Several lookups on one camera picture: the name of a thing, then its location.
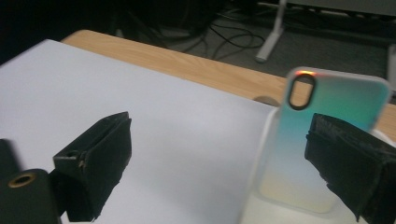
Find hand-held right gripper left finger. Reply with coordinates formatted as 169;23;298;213
52;111;133;223

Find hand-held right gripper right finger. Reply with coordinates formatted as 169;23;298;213
304;113;396;224

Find iridescent phone case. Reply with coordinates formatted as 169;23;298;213
255;66;392;216

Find white table mat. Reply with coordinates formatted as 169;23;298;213
0;38;281;224

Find white metal stand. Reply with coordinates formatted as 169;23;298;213
254;0;396;84

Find black floor cables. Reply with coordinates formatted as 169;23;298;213
174;12;266;61

